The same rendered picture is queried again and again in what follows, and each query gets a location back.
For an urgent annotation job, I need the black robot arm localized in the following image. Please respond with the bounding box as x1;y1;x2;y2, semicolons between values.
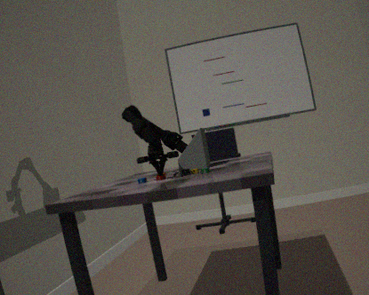
122;106;187;160

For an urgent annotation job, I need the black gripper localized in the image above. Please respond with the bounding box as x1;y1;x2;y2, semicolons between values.
137;141;179;176

